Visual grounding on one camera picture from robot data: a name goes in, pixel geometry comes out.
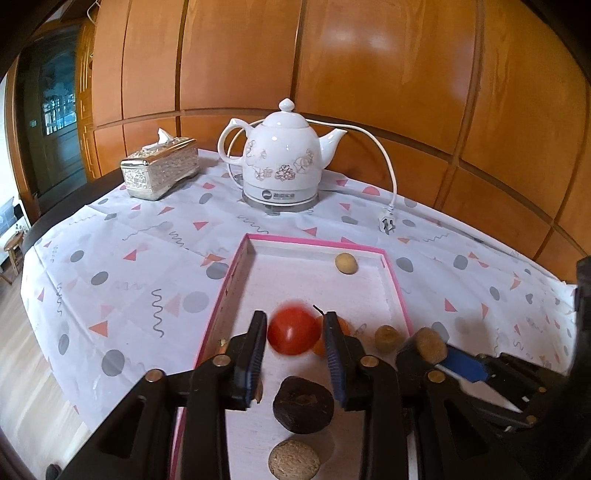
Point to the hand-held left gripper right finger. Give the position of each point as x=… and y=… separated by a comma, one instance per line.
x=332, y=364

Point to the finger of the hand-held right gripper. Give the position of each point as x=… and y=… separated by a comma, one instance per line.
x=464, y=364
x=410, y=353

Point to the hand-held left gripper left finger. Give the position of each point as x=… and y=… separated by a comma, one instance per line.
x=257, y=357

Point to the tan round biscuit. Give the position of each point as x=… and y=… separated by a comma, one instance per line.
x=431, y=345

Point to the small orange with stem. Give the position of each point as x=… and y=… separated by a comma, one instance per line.
x=347, y=330

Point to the red tomato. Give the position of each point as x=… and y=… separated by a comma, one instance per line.
x=293, y=327

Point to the dark brown round cake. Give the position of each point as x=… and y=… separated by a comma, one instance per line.
x=302, y=406

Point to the pink rimmed white tray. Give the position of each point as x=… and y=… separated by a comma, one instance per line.
x=300, y=281

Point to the small yellow-brown potato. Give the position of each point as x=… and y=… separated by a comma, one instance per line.
x=346, y=263

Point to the silver kettle base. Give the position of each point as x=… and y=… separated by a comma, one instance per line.
x=279, y=206

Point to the white patterned tablecloth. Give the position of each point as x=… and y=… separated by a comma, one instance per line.
x=115, y=258

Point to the white ceramic electric kettle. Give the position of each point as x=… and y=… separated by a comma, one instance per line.
x=281, y=157

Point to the silver patterned tissue box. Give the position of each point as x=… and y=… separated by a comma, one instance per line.
x=159, y=168

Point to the white tissue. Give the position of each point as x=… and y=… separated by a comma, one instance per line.
x=164, y=136

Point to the wooden stool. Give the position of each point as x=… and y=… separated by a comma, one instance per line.
x=13, y=247

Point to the white cabinet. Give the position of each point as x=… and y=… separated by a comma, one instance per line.
x=9, y=214

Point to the dark glass door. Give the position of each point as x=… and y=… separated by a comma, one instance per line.
x=57, y=106

